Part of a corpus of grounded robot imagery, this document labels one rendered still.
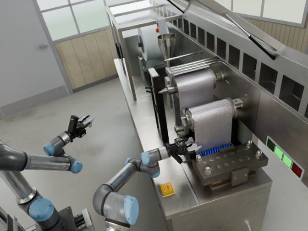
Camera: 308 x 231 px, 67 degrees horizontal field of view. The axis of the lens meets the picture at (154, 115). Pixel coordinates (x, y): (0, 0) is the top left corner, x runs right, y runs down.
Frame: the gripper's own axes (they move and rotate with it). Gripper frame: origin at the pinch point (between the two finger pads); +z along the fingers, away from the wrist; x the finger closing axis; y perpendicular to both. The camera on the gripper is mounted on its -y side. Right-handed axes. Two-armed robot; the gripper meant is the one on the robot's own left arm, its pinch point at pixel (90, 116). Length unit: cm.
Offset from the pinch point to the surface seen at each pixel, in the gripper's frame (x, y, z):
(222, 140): 81, 6, 34
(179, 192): 72, 24, -2
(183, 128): 59, -3, 22
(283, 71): 100, -50, 32
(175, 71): 42, -28, 40
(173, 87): 42, -18, 37
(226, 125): 81, -6, 35
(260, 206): 115, 42, 28
